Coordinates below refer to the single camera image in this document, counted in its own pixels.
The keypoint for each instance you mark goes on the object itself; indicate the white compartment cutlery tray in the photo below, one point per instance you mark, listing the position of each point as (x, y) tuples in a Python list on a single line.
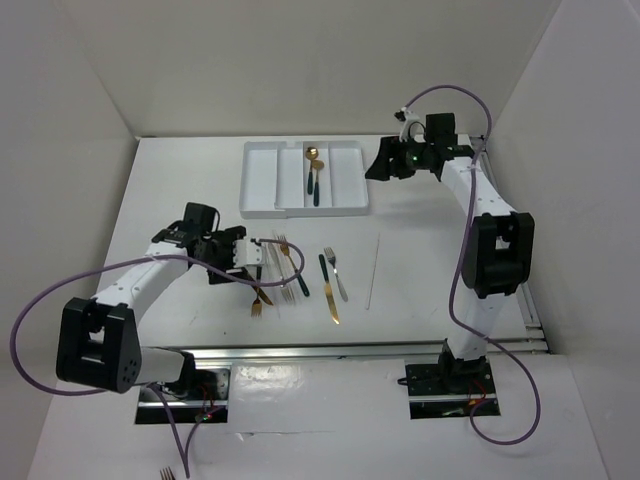
[(274, 178)]

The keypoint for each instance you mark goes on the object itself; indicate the gold fork green handle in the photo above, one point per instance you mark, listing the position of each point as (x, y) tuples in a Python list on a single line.
[(295, 270), (256, 308)]

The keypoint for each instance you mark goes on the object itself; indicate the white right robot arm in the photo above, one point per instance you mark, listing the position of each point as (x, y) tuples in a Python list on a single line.
[(497, 244)]

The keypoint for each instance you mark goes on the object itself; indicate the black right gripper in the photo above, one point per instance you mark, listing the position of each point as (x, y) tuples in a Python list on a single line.
[(382, 168)]

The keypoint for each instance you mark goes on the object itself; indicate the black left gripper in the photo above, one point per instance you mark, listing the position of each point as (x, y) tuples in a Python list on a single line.
[(228, 236)]

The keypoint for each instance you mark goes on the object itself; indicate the gold knife green handle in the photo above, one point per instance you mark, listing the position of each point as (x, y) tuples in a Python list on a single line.
[(262, 295), (328, 290)]

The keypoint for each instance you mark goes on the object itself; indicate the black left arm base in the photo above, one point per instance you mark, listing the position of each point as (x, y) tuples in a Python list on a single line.
[(200, 382)]

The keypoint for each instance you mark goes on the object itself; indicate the silver fork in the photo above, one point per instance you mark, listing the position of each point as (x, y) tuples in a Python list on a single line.
[(331, 258), (287, 294)]

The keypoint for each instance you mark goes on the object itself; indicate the aluminium rail front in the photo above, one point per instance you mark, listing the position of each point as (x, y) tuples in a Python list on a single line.
[(294, 353)]

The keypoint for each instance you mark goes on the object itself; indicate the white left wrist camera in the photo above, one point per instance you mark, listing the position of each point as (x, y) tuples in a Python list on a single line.
[(248, 252)]

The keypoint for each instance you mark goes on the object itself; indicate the white chopstick right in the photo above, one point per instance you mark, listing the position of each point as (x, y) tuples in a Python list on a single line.
[(373, 273)]

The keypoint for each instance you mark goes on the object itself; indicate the gold spoon green handle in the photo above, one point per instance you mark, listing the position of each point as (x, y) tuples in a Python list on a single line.
[(311, 154), (317, 165)]

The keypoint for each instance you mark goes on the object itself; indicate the gold fork bottom edge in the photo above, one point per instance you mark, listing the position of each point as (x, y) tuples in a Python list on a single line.
[(167, 474)]

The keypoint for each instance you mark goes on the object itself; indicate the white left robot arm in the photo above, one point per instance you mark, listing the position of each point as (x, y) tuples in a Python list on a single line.
[(99, 344)]

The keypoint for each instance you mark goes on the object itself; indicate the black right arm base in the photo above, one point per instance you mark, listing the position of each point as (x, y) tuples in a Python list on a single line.
[(435, 382)]

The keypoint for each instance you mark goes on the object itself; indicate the aluminium rail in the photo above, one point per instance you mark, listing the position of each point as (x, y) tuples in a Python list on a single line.
[(294, 353), (489, 198)]

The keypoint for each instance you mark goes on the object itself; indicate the aluminium rail right side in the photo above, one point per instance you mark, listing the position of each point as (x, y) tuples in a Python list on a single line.
[(489, 198)]

